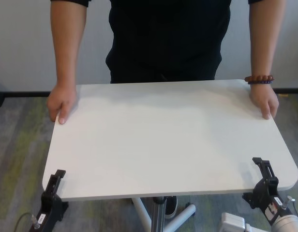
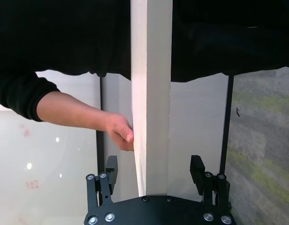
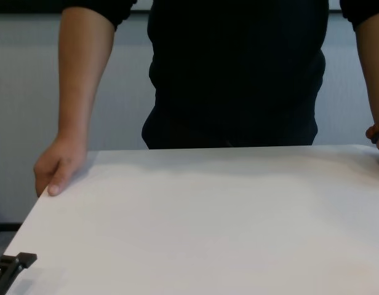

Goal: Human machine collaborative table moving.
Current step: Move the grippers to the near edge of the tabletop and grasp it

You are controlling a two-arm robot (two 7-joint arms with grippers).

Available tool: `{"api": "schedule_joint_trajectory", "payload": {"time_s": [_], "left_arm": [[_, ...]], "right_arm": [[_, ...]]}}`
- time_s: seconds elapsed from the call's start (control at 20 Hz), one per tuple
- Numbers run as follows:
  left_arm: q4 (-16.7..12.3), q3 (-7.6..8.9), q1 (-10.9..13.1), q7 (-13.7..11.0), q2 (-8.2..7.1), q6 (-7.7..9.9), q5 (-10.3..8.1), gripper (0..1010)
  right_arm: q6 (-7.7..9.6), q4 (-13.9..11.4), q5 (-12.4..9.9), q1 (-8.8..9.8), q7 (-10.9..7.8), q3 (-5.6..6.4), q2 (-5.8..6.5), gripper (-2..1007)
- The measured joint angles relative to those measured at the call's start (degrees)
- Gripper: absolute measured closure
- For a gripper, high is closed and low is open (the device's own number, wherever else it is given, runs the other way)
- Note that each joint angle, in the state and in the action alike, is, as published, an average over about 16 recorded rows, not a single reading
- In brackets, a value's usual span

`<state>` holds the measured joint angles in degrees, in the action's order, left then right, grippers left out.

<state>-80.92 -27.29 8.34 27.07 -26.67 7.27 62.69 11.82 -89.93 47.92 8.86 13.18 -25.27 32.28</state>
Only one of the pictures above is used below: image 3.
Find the black baseboard strip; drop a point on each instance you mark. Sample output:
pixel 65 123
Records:
pixel 5 225

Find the person in black shirt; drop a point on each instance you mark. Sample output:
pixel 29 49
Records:
pixel 238 61

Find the person's right forearm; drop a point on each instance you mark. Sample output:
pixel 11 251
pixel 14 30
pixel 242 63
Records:
pixel 85 77

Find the person's right hand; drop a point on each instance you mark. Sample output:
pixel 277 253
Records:
pixel 61 159

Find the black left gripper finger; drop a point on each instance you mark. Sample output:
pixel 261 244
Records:
pixel 11 264

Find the white rectangular table top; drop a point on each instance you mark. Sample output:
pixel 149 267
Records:
pixel 208 221

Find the person's left forearm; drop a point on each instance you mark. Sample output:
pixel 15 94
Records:
pixel 374 70

